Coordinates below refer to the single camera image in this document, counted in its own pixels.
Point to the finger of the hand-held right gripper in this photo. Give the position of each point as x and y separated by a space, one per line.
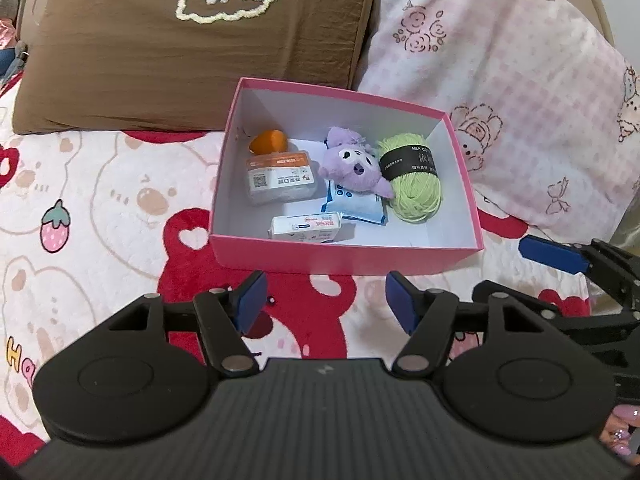
535 302
550 252

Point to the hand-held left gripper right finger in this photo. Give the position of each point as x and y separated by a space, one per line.
400 300

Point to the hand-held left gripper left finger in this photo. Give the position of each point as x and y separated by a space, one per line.
250 300

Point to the pink cardboard box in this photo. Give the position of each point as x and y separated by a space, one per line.
300 260

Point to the small white packet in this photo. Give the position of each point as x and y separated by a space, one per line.
305 227

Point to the blue tissue packet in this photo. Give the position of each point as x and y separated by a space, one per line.
355 207

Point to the orange and white card box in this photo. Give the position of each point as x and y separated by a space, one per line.
280 180

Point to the purple plush toy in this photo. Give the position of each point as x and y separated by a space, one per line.
350 165

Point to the orange makeup sponge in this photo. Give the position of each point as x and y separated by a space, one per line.
270 141

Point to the person's right hand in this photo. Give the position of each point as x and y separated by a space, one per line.
622 425

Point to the green yarn ball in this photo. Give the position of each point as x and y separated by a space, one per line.
415 195

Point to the bear print bed sheet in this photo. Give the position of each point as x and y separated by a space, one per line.
100 185

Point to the brown embroidered pillow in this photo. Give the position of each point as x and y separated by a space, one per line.
125 70

